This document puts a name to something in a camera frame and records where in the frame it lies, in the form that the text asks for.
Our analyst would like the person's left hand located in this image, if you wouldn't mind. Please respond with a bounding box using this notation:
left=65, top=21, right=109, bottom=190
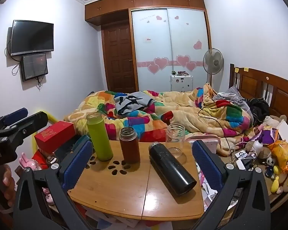
left=1, top=164, right=16, bottom=208

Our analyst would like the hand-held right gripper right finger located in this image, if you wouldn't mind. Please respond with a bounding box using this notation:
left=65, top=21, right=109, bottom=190
left=191, top=139, right=271, bottom=230

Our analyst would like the wall television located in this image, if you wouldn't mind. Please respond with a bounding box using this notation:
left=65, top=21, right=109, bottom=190
left=10, top=20, right=54, bottom=56

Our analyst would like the brown wooden door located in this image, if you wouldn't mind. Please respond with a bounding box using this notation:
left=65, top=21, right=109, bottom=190
left=101, top=25, right=137, bottom=93

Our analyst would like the grey striped pillow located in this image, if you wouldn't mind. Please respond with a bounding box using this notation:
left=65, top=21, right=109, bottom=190
left=212, top=85, right=249, bottom=106

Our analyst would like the black bag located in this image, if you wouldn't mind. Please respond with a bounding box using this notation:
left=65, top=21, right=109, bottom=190
left=248, top=98, right=271, bottom=127

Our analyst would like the white plastic bottle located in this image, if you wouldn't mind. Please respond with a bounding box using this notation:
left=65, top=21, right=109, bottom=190
left=253, top=140, right=263, bottom=159

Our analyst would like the orange snack bag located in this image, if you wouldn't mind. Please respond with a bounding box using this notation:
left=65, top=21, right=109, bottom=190
left=267, top=140, right=288, bottom=174

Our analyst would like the wardrobe with heart stickers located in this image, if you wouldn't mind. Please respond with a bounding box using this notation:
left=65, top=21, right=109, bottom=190
left=131, top=8, right=212, bottom=93

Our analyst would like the wooden overhead cabinet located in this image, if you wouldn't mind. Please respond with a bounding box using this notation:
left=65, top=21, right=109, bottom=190
left=85, top=0, right=205, bottom=25

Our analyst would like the red box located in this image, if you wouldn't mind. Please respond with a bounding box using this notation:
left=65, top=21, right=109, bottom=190
left=34, top=121, right=76, bottom=154

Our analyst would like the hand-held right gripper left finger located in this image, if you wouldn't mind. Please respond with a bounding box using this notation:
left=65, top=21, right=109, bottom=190
left=13, top=139, right=94, bottom=230

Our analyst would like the wooden bed headboard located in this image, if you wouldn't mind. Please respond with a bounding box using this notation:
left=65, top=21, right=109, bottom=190
left=229, top=63, right=288, bottom=126

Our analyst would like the small white cabinet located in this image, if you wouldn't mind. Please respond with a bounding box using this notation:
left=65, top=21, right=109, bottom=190
left=170, top=74, right=194, bottom=92

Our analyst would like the clear glass jar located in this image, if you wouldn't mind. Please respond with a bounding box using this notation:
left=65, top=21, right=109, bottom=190
left=166, top=123, right=187, bottom=164

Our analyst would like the colourful patchwork blanket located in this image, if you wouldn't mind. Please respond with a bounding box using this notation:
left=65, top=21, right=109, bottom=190
left=64, top=83, right=255, bottom=156

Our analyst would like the white power strip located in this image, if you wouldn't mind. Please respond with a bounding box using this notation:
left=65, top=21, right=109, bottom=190
left=232, top=149, right=257, bottom=171

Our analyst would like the pink plush toy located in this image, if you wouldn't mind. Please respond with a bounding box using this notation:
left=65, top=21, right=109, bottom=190
left=19, top=153, right=43, bottom=171

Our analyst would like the grey and black cloth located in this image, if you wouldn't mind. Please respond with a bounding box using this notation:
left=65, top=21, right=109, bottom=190
left=114, top=91, right=156, bottom=115

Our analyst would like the yellow plush toy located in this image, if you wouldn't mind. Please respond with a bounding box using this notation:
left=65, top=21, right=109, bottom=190
left=270, top=165, right=288, bottom=194

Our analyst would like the standing fan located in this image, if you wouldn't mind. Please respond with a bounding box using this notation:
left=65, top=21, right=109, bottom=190
left=203, top=48, right=224, bottom=90

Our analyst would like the black cup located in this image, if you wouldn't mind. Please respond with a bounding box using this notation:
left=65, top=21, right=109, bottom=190
left=149, top=142, right=198, bottom=196

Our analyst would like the green cup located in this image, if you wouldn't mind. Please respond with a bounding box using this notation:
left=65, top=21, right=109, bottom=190
left=86, top=112, right=114, bottom=161

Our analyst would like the purple cloth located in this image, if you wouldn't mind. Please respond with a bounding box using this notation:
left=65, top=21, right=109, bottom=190
left=256, top=126, right=279, bottom=146

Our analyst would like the black cable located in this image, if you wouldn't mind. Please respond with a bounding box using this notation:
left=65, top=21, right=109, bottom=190
left=198, top=99, right=234, bottom=160

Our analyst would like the white paper box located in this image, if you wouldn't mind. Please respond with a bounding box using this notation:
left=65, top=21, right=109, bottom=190
left=277, top=120, right=288, bottom=145

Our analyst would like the small wall monitor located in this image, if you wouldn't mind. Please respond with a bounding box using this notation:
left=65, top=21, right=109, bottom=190
left=20, top=53, right=49, bottom=82

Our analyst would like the brown cup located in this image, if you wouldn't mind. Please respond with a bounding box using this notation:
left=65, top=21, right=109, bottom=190
left=119, top=126, right=141, bottom=170

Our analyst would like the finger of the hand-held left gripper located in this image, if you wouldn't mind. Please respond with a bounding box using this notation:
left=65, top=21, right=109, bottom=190
left=0, top=108, right=29, bottom=135
left=0, top=111, right=49, bottom=149

